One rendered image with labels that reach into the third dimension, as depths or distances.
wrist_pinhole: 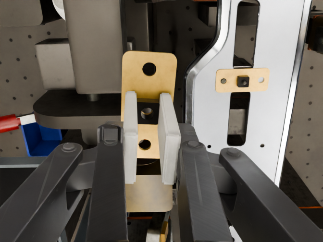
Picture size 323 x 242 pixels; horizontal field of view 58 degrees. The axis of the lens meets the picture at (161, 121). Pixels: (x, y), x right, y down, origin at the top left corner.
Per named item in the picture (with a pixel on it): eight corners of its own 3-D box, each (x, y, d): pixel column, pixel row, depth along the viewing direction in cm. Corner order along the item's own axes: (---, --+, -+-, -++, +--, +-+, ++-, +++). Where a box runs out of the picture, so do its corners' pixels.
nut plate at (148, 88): (167, 157, 24) (168, 164, 23) (120, 155, 23) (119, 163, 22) (177, 53, 20) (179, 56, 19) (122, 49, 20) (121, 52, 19)
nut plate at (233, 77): (269, 67, 46) (272, 69, 45) (267, 90, 47) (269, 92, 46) (216, 69, 46) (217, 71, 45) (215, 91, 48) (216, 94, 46)
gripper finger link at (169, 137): (166, 135, 14) (181, 135, 14) (160, 91, 21) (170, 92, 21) (161, 185, 16) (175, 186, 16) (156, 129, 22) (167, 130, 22)
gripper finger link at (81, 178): (121, 193, 14) (54, 192, 13) (124, 142, 18) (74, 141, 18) (121, 165, 13) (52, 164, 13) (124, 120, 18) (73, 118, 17)
